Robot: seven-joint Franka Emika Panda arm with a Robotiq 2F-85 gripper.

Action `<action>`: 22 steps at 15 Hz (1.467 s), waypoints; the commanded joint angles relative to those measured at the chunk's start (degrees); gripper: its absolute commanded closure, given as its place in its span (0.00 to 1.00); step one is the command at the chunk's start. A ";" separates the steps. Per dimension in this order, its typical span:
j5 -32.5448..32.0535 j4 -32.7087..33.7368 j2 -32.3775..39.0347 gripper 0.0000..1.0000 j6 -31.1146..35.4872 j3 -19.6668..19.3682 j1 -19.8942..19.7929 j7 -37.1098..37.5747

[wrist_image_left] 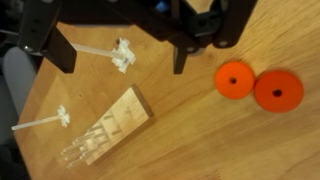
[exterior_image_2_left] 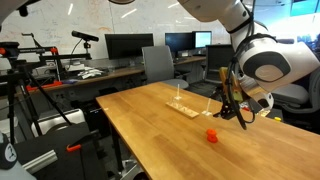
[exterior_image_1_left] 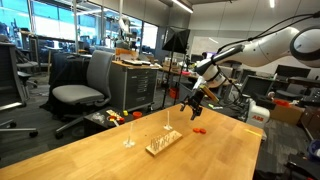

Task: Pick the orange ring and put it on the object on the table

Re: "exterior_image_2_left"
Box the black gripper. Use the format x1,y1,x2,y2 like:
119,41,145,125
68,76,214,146
213,96,243,121

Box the orange plastic ring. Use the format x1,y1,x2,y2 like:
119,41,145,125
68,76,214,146
205,128,218,137

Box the red plastic ring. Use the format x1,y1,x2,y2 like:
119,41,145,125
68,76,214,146
206,134,219,144

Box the clear peg stand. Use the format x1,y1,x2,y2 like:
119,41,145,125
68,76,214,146
201,97,214,117
173,83,183,102

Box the wooden board clear pegs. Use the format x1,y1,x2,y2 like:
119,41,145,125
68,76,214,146
165,95,200,120

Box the black low table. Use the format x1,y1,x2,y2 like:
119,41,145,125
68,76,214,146
248,106,284,124

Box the black mesh chair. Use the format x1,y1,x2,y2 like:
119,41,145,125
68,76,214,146
203,44,236,84

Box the grey office chair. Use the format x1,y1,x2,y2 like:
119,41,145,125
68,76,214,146
270,66,320,116

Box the lit white screen monitor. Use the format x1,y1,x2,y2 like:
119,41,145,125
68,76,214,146
192,30,213,50

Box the grey desk chair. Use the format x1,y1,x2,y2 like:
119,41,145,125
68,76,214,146
141,45,190,90

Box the black desk monitor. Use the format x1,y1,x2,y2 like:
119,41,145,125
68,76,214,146
164,32,196,54

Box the large black monitor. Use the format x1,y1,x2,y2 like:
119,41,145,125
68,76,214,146
104,32,155,61

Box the long wooden workbench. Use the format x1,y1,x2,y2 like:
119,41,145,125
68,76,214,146
24,54,208,96

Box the white paper pile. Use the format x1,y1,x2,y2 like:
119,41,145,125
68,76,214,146
75,66,105,80

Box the white rounded machine housing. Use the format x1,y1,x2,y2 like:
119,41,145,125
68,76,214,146
30,108,87,138

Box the black work surface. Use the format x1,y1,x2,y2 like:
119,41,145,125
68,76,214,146
13,121,113,180

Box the red flat tool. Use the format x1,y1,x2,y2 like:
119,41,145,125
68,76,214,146
25,80,64,93

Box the aluminium extrusion bar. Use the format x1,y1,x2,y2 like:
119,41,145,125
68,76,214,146
20,149,60,175

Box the black cap white logo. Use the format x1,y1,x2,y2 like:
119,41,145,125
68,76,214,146
0,132,18,171

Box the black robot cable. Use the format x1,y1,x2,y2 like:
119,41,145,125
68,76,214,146
226,0,257,132

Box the orange clamp handle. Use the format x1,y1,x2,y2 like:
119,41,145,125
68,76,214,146
65,143,83,154

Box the black bar camera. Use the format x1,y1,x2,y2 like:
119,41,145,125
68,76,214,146
70,30,100,43

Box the black tripod camera rig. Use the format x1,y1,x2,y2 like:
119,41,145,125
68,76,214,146
0,32,93,146

